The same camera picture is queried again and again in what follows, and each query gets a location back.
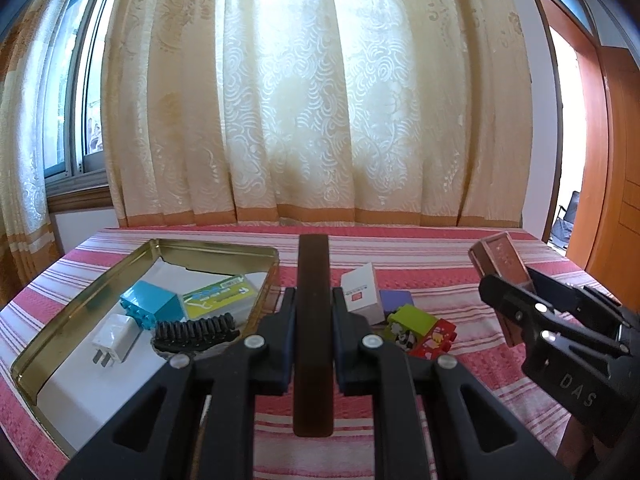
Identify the green card pack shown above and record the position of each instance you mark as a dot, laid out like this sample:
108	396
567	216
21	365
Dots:
220	297

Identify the white paper liner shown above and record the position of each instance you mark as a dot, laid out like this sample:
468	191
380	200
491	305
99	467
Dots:
100	400

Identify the red striped bed sheet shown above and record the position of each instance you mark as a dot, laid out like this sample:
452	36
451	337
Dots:
450	270

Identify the sliding glass window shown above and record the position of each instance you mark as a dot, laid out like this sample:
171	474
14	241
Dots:
75	85

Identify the white box with red label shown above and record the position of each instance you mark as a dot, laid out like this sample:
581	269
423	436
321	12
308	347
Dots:
362	295

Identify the white charger plug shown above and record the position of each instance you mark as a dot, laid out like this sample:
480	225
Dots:
115	340

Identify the green toy block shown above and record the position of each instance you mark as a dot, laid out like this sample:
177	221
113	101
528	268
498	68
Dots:
412	322

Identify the dark brown wooden bar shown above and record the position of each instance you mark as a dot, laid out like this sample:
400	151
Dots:
314	285

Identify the wooden window sill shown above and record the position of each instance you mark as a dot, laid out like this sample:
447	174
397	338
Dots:
80	200

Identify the red toy block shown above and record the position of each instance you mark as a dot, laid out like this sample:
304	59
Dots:
435	340

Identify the wide cream patterned curtain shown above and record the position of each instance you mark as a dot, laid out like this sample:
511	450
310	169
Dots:
320	85

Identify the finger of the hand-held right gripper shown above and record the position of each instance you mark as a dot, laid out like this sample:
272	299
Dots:
510	305
552	287

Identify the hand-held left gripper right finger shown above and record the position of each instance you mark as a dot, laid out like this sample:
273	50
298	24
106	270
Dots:
342	355

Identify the blue toy block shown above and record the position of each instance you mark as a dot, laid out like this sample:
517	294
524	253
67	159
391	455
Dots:
150	305

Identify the narrow cream patterned curtain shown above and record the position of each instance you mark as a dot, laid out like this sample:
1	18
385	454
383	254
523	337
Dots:
25	185

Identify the gold metal tin tray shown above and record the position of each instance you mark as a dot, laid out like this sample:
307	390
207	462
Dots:
50	345

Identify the copper pink box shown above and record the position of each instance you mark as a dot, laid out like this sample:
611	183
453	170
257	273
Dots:
500	255

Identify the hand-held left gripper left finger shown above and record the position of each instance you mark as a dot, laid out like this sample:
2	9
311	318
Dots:
287	350

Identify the black comb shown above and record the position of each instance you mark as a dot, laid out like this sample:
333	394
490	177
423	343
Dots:
195	332

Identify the purple block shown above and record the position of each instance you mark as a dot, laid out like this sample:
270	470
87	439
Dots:
397	302

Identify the orange wooden door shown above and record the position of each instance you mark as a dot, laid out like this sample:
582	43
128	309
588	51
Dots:
615	160

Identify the folding chair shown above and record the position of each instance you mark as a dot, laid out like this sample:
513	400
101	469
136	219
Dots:
565	220

